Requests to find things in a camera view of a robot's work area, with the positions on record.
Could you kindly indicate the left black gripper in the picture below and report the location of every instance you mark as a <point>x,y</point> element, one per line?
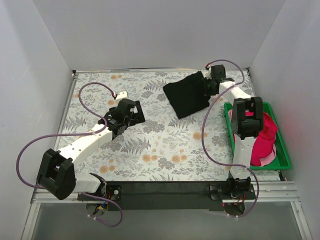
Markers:
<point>139,111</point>

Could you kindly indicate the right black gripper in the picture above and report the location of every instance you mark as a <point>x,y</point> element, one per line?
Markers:
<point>207,86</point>

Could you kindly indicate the black t shirt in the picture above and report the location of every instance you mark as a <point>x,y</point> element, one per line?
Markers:
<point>187,96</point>

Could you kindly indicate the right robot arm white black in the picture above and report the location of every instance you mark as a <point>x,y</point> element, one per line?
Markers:
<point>246,123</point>

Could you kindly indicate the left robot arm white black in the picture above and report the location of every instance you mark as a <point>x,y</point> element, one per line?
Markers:
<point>57,172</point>

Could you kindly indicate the floral table mat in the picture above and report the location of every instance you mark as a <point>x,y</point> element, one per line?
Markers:
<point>163,148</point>

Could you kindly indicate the pink t shirt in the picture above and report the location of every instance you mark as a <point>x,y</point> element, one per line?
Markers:
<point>270,157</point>

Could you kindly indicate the green plastic bin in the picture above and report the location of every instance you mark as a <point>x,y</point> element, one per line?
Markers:
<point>269,151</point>

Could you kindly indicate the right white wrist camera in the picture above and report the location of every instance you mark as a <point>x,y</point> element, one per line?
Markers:
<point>207,72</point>

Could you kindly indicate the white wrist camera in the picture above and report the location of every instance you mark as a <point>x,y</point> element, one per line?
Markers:
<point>207,72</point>
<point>120,95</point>

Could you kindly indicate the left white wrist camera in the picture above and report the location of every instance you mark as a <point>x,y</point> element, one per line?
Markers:
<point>120,95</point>

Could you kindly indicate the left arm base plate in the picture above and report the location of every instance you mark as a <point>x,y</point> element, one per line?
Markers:
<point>110,191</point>

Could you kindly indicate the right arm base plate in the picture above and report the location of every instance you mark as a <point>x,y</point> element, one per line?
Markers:
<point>220,193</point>

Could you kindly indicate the aluminium frame rail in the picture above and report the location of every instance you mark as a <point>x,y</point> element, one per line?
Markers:
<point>266,191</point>

